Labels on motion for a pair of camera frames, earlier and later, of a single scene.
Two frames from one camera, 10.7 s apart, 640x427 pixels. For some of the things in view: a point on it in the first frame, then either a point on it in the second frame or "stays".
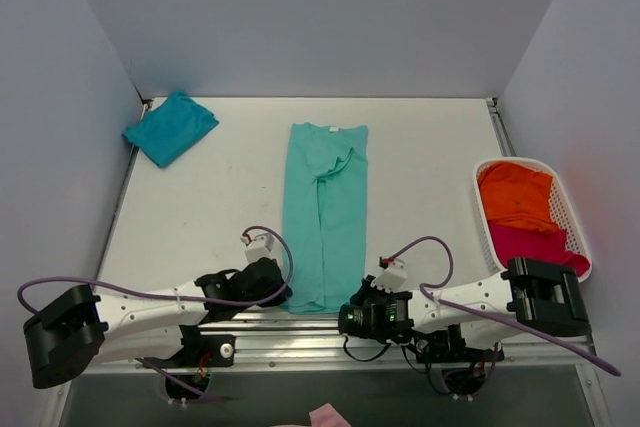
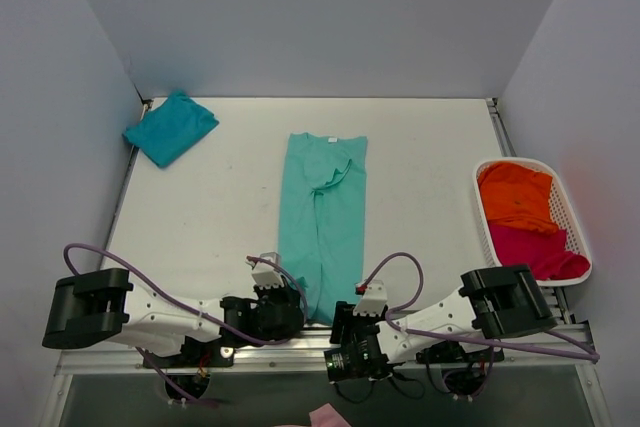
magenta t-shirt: [516, 242] stays
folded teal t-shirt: [171, 127] stays
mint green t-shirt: [325, 207] stays
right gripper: [351, 317] → [343, 322]
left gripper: [273, 281] → [288, 308]
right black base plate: [449, 346] stays
